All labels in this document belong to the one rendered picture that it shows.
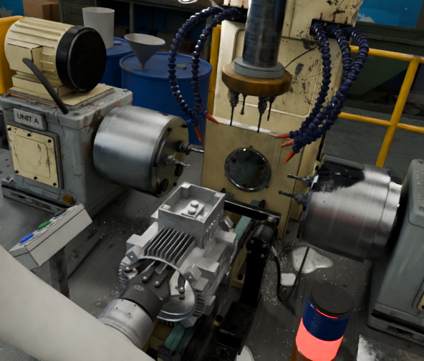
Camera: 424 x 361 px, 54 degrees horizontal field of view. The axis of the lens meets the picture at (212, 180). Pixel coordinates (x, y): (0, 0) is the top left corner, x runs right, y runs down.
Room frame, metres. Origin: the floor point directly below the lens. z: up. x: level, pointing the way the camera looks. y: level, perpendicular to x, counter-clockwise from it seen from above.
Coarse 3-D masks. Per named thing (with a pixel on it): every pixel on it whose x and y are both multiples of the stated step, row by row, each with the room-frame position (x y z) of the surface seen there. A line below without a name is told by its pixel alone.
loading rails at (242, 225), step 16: (224, 192) 1.12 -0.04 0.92; (240, 224) 0.96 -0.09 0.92; (240, 240) 0.88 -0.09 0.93; (240, 256) 0.88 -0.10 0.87; (224, 288) 0.74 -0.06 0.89; (240, 288) 0.83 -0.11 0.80; (224, 304) 0.76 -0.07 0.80; (208, 320) 0.65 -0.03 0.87; (160, 336) 0.61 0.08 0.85; (176, 336) 0.56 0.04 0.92; (192, 336) 0.55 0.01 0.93; (208, 336) 0.66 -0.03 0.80; (160, 352) 0.52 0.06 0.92; (176, 352) 0.51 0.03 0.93; (192, 352) 0.56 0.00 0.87
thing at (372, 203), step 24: (336, 168) 0.90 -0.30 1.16; (360, 168) 0.91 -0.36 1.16; (384, 168) 0.93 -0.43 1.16; (312, 192) 0.86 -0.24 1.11; (336, 192) 0.85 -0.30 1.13; (360, 192) 0.84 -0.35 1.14; (384, 192) 0.84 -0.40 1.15; (312, 216) 0.83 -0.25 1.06; (336, 216) 0.81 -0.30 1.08; (360, 216) 0.80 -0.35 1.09; (384, 216) 0.80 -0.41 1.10; (312, 240) 0.83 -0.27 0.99; (336, 240) 0.81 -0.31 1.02; (360, 240) 0.79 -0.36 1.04; (384, 240) 0.78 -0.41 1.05
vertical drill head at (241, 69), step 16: (256, 0) 1.02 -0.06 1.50; (272, 0) 1.01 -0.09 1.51; (256, 16) 1.02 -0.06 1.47; (272, 16) 1.01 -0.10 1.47; (256, 32) 1.02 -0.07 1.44; (272, 32) 1.02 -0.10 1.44; (256, 48) 1.01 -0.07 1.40; (272, 48) 1.02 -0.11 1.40; (240, 64) 1.02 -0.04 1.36; (256, 64) 1.01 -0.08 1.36; (272, 64) 1.02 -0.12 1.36; (224, 80) 1.02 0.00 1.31; (240, 80) 0.98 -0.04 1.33; (256, 80) 0.97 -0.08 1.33; (272, 80) 0.99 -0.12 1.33; (288, 80) 1.01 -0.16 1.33; (256, 96) 0.98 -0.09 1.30; (272, 96) 0.99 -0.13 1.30
